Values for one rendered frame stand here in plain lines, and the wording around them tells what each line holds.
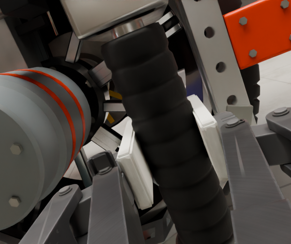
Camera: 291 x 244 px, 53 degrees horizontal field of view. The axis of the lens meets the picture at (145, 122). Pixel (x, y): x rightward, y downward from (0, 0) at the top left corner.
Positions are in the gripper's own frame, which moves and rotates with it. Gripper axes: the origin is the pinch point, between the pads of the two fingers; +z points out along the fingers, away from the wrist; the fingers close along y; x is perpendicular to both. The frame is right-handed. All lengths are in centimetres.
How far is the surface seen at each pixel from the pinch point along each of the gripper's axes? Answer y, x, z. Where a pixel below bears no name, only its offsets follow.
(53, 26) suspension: -29, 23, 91
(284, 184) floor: 39, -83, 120
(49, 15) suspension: -29, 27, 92
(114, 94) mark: -15, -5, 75
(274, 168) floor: 41, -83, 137
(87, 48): -17, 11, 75
